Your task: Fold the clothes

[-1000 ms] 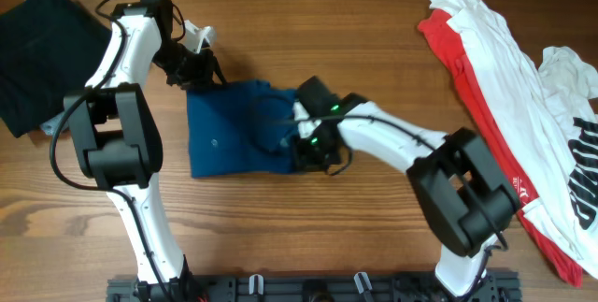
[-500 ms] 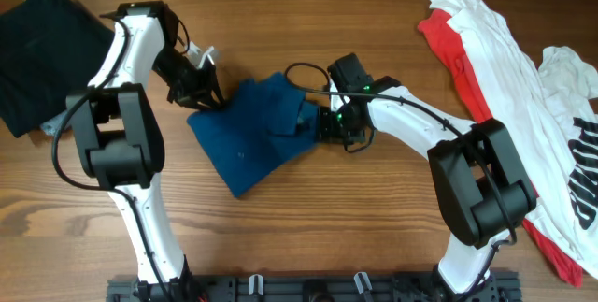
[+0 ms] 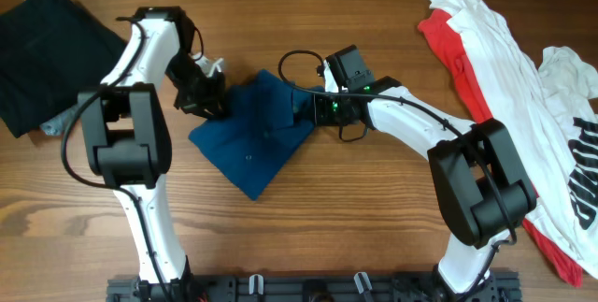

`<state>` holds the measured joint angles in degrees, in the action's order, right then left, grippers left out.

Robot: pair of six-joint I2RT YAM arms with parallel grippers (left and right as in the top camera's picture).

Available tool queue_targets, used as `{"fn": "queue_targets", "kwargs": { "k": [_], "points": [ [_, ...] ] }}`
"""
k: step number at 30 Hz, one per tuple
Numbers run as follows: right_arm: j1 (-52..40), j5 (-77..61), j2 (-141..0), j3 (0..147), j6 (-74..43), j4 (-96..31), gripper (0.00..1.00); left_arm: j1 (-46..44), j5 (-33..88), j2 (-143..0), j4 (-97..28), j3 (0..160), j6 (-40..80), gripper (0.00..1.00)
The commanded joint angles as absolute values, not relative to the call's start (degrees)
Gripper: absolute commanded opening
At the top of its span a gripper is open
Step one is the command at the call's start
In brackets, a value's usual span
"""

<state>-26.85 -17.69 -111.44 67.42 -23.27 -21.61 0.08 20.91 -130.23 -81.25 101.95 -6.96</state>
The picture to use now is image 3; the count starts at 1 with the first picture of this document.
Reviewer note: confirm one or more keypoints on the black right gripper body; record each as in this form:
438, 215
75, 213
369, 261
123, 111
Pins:
329, 108

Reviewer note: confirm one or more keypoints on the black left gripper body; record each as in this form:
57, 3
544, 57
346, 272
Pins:
194, 90

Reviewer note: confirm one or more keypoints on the blue polo shirt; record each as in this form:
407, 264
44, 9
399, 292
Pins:
267, 123

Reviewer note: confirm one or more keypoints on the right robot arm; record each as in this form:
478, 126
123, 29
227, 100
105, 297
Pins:
481, 187

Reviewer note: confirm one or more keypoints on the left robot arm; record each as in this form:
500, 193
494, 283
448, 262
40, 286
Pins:
128, 144

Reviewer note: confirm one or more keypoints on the grey folded garment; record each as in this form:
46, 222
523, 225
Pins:
56, 125

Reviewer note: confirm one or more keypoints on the black folded garment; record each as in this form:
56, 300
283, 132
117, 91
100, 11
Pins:
50, 50

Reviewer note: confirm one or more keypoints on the white printed shirt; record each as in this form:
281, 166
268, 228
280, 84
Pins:
568, 86

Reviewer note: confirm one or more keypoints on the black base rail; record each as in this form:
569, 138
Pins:
327, 288

